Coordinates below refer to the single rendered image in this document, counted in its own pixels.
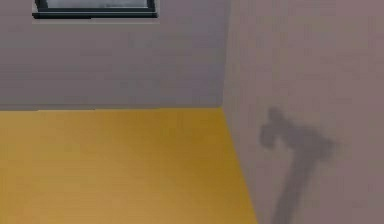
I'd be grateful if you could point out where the black framed window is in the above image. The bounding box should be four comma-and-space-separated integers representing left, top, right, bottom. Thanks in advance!
31, 0, 159, 20

